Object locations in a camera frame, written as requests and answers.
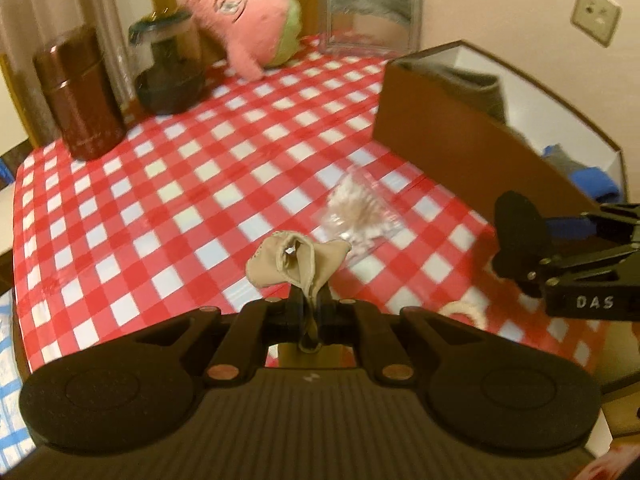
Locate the white ring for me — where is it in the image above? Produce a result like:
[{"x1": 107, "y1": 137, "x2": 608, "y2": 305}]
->
[{"x1": 440, "y1": 301, "x2": 489, "y2": 332}]

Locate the grey cloth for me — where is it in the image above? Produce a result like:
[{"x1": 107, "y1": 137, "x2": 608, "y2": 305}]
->
[{"x1": 400, "y1": 59, "x2": 526, "y2": 146}]

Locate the beige wall socket plate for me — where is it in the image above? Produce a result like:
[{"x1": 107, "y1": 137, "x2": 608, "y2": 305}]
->
[{"x1": 571, "y1": 0, "x2": 623, "y2": 49}]

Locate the clear plastic bag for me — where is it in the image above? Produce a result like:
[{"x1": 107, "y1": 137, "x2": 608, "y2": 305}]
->
[{"x1": 320, "y1": 165, "x2": 407, "y2": 262}]

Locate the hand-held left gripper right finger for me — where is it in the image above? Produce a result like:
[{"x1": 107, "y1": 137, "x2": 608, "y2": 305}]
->
[{"x1": 316, "y1": 298, "x2": 482, "y2": 387}]

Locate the brown cardboard box white inside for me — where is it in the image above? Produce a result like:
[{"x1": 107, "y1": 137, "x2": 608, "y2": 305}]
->
[{"x1": 371, "y1": 39, "x2": 627, "y2": 241}]

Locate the red white checkered tablecloth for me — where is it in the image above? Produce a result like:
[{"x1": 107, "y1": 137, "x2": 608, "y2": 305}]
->
[{"x1": 11, "y1": 34, "x2": 613, "y2": 368}]

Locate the beige cloth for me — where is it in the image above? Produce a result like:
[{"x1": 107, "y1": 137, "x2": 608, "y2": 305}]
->
[{"x1": 245, "y1": 230, "x2": 352, "y2": 354}]

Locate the blue white checkered cloth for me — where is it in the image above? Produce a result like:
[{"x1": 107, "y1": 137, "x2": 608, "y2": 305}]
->
[{"x1": 0, "y1": 289, "x2": 32, "y2": 463}]

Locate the brown metal canister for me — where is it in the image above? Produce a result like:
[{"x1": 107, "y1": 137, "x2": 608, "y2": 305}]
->
[{"x1": 32, "y1": 25, "x2": 127, "y2": 162}]

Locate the glass jar with dark lid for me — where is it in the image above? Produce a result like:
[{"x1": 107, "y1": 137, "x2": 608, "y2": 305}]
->
[{"x1": 127, "y1": 9, "x2": 208, "y2": 116}]

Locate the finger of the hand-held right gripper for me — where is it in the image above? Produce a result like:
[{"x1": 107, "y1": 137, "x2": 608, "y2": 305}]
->
[
  {"x1": 492, "y1": 191, "x2": 640, "y2": 299},
  {"x1": 549, "y1": 203, "x2": 640, "y2": 242}
]

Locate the pink green plush toy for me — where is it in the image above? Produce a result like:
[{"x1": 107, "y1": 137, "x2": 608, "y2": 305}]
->
[{"x1": 175, "y1": 0, "x2": 303, "y2": 82}]

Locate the sheer curtain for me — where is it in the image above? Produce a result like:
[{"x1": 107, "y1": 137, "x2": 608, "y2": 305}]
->
[{"x1": 0, "y1": 0, "x2": 132, "y2": 111}]

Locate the glass sand picture frame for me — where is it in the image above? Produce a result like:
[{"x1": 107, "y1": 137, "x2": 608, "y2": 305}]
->
[{"x1": 320, "y1": 0, "x2": 425, "y2": 56}]

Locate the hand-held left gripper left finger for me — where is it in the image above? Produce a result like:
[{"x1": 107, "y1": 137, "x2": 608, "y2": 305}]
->
[{"x1": 134, "y1": 298, "x2": 307, "y2": 389}]

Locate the red white printed packet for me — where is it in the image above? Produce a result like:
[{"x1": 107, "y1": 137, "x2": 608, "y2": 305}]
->
[{"x1": 580, "y1": 437, "x2": 640, "y2": 480}]

